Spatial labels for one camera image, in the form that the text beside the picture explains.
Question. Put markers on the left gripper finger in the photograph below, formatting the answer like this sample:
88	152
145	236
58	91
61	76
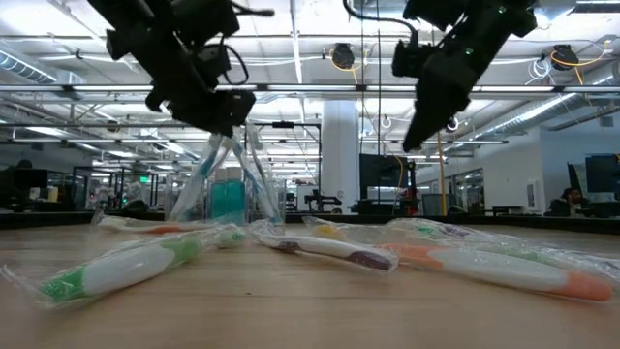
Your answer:
224	127

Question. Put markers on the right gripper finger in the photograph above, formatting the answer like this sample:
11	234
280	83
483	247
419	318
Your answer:
443	97

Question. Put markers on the blue toothbrush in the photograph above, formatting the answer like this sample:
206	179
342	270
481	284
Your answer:
249	172
206	167

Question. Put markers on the orange toothbrush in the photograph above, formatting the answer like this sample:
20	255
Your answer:
160	229
508	274

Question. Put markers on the purple toothbrush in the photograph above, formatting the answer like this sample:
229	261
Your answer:
456	231
329	247

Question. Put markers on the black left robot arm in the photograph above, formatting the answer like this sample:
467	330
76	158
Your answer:
145	14

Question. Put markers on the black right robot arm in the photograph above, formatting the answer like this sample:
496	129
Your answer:
518	17

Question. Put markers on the black robot station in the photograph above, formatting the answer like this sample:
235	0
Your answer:
382	174

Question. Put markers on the black machine on bench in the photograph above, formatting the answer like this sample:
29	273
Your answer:
319	199

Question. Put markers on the white building pillar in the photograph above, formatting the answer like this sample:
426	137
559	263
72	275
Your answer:
339	160

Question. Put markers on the person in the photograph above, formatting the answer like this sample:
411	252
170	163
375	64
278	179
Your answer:
564	206

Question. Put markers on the dark computer monitor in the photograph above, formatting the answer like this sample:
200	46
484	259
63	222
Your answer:
600	174

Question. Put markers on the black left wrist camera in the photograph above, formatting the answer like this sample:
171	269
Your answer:
213	63

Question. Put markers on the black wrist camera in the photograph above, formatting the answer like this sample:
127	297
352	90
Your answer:
213	63
409	60

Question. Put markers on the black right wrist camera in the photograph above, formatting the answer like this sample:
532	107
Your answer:
409	60

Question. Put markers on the black metal gantry frame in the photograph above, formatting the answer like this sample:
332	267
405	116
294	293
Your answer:
290	125

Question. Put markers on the long ceiling light rail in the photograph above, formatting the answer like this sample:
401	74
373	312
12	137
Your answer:
300	88

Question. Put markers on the silver ventilation duct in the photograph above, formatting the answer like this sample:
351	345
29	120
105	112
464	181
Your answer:
24	68
533	114

